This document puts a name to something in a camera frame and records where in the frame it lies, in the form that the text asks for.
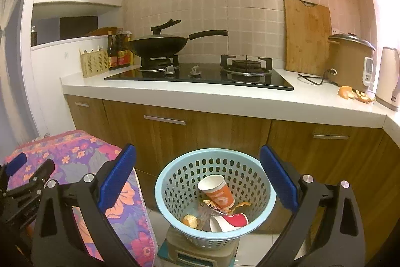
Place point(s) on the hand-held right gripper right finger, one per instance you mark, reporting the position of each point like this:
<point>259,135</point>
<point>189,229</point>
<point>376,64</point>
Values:
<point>278,179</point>

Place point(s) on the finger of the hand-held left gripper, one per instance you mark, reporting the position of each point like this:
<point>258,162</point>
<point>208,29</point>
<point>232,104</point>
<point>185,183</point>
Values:
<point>17,162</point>
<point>40,170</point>

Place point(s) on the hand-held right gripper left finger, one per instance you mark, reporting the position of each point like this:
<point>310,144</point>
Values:
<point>118,176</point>

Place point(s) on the light blue plastic basket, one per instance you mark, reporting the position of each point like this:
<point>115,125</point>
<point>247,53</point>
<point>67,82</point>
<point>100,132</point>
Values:
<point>175,185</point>

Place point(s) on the orange paper cup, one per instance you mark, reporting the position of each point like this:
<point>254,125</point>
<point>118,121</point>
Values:
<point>218,192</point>

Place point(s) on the printed snack wrapper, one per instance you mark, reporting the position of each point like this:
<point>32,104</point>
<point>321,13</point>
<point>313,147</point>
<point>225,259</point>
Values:
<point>215,207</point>

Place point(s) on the floral tablecloth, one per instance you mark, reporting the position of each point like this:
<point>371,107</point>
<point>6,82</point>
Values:
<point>131,217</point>

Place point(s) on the orange peel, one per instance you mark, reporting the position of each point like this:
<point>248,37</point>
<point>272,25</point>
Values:
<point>242,207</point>
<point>345,92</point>
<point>190,221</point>
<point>365,97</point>

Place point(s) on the red paper cup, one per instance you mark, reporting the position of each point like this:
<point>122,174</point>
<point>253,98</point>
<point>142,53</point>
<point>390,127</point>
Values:
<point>231,221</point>

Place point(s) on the wooden base cabinet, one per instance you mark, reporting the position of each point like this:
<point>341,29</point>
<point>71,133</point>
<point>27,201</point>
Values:
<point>218,132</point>

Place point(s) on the beige electronic scale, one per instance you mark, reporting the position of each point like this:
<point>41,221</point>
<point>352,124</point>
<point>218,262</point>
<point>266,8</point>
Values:
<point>193,256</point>

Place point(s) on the woven wicker basket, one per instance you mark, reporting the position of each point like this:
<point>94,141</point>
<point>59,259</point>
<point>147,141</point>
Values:
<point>93,63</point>

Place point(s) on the slim dark sauce bottle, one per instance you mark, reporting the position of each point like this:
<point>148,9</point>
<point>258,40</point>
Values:
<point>112,57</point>

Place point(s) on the red label sauce bottle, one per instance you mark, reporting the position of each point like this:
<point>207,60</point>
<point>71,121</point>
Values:
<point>123,54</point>

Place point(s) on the black gas stove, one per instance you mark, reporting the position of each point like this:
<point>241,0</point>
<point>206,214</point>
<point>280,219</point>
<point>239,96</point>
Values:
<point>206,76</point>

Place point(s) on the beige rice cooker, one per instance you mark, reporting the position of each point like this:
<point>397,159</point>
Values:
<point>347,63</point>

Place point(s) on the black wok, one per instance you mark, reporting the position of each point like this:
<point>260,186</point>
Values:
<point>156,46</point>

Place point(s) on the wooden cutting board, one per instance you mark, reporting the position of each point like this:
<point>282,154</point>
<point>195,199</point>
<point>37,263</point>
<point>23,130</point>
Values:
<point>307,38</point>

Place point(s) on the wooden tray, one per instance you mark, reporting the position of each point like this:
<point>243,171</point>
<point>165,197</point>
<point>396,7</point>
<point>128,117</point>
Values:
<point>103,31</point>

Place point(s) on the white electric kettle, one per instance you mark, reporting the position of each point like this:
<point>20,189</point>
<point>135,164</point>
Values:
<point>389,76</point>

